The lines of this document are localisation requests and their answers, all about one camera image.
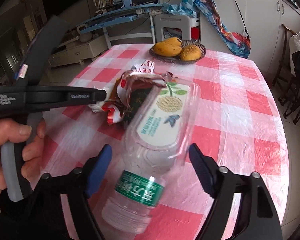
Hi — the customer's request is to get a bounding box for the blue study desk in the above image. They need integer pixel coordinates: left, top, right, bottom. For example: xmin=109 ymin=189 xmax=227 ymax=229
xmin=77 ymin=0 xmax=163 ymax=49

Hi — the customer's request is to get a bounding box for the black folding chair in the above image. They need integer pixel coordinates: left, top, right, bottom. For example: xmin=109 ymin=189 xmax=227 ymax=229
xmin=272 ymin=24 xmax=300 ymax=125

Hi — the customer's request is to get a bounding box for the yellow mango left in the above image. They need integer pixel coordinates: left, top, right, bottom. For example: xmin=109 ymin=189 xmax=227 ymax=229
xmin=163 ymin=37 xmax=182 ymax=47

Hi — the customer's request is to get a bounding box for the white cabinet row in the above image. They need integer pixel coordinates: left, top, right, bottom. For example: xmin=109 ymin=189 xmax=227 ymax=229
xmin=214 ymin=0 xmax=300 ymax=76

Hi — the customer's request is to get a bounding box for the pink kettlebell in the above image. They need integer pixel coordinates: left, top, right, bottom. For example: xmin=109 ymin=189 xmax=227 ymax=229
xmin=77 ymin=24 xmax=93 ymax=43

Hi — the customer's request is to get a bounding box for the yellow mango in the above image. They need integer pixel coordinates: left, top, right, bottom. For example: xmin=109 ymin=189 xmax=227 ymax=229
xmin=180 ymin=44 xmax=202 ymax=61
xmin=163 ymin=37 xmax=182 ymax=47
xmin=153 ymin=42 xmax=182 ymax=57

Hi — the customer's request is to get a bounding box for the yellow mango middle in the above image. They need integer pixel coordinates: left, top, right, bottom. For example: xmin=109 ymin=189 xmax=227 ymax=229
xmin=153 ymin=42 xmax=182 ymax=57

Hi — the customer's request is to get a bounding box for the woven fruit basket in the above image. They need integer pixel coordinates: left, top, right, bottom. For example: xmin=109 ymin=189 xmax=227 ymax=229
xmin=149 ymin=40 xmax=206 ymax=64

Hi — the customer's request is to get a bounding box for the clear water bottle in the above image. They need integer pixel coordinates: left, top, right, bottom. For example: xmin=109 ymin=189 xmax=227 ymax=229
xmin=102 ymin=131 xmax=190 ymax=234

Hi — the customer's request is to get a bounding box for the yellow mango right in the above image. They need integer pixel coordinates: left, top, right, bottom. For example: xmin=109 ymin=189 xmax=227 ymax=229
xmin=180 ymin=44 xmax=202 ymax=61

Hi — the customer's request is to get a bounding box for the cream TV cabinet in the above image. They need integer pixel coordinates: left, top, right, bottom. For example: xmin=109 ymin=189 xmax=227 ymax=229
xmin=49 ymin=35 xmax=108 ymax=67

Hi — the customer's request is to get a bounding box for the blue plastic bag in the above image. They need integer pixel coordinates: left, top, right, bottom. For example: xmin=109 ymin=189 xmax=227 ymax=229
xmin=161 ymin=0 xmax=199 ymax=18

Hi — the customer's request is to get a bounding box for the pink checkered tablecloth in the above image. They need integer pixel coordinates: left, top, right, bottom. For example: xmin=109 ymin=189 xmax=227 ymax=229
xmin=42 ymin=44 xmax=289 ymax=239

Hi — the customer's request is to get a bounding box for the person's left hand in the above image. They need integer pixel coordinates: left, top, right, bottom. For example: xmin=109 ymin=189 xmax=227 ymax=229
xmin=0 ymin=117 xmax=46 ymax=202

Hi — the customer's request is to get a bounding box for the red snack bag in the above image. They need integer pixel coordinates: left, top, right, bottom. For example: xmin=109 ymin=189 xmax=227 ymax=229
xmin=88 ymin=60 xmax=173 ymax=125

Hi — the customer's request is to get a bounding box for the green snack wrapper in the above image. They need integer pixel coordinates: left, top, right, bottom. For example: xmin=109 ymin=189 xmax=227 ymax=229
xmin=123 ymin=88 xmax=152 ymax=128

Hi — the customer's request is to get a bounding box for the white plastic stool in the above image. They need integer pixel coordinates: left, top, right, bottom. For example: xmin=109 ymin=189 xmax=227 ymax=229
xmin=154 ymin=14 xmax=200 ymax=42

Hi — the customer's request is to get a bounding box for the colourful hanging bag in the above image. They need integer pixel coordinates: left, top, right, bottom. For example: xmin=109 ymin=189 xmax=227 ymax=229
xmin=194 ymin=0 xmax=251 ymax=59

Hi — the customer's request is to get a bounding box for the clear plastic fruit container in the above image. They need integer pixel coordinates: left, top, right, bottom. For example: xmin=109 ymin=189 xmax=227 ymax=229
xmin=136 ymin=78 xmax=200 ymax=154

